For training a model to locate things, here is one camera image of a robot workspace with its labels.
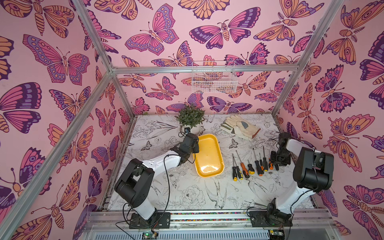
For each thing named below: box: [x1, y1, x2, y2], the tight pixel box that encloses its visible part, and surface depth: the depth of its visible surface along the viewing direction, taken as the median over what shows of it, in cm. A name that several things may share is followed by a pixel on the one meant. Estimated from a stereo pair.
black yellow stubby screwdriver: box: [247, 159, 255, 175], surface depth 91 cm
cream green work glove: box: [220, 122, 253, 141], surface depth 111 cm
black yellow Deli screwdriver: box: [232, 153, 238, 182], surface depth 89 cm
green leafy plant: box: [176, 105, 205, 129], surface depth 94 cm
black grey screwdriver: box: [262, 146, 269, 172], surface depth 94 cm
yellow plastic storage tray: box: [193, 133, 225, 178], surface depth 92 cm
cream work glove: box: [225, 114, 261, 139], surface depth 113 cm
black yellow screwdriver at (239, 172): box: [233, 156, 244, 180], surface depth 89 cm
